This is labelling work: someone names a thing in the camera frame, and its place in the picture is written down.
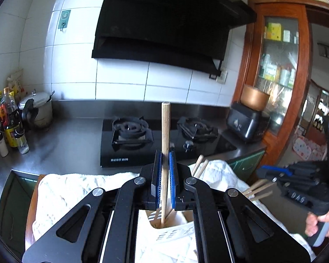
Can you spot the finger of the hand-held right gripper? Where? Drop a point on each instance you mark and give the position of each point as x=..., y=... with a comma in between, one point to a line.
x=277, y=171
x=296, y=186

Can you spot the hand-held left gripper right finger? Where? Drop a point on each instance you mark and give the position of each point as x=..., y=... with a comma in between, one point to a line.
x=172, y=179

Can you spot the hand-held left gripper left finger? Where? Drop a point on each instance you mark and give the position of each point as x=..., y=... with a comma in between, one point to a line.
x=159, y=178

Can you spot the light wooden chopstick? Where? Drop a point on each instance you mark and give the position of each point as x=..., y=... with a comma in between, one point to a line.
x=259, y=185
x=166, y=126
x=263, y=189
x=198, y=164
x=204, y=167

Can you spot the white plastic utensil holder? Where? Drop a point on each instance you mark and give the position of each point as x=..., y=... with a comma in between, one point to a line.
x=178, y=232

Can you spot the dotted white panel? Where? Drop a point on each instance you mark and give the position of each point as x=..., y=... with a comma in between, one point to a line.
x=307, y=149

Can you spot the green base cabinet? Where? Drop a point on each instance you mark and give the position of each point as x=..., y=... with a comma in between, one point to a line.
x=249, y=164

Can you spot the black gas stove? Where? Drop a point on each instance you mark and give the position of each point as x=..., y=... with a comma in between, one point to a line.
x=131, y=148

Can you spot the black rice cooker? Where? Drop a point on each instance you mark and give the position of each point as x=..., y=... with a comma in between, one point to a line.
x=244, y=123

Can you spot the copper inner pot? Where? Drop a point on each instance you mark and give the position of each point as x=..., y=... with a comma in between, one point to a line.
x=253, y=98

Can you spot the white quilted mat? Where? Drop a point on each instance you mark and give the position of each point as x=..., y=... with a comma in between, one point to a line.
x=71, y=191

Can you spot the dark kitchen counter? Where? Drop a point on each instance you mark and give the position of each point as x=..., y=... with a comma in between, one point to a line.
x=71, y=137

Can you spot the wooden glass door cabinet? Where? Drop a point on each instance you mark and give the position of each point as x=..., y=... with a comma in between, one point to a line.
x=252, y=46

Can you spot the metal pressure cooker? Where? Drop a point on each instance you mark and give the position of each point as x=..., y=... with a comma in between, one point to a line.
x=39, y=109

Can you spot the yellow green box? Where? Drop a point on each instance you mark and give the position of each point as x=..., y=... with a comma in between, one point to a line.
x=272, y=31

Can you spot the clear seasoning shaker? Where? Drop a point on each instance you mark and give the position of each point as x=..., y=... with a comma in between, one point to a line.
x=21, y=143

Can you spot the black range hood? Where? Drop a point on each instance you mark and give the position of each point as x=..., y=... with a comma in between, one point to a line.
x=167, y=27

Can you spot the yellow label oil bottle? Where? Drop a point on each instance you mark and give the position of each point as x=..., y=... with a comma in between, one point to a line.
x=11, y=120

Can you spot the small white bottle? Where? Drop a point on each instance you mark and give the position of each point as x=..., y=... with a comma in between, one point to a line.
x=1, y=146

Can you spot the beige paper packet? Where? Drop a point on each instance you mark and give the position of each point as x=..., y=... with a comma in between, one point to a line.
x=16, y=83

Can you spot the grey wall fixture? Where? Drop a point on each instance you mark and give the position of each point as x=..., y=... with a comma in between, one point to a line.
x=326, y=50

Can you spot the white wall socket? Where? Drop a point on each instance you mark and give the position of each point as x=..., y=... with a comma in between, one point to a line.
x=222, y=77

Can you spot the green wall hook sticker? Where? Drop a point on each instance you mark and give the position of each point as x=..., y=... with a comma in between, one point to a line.
x=63, y=19

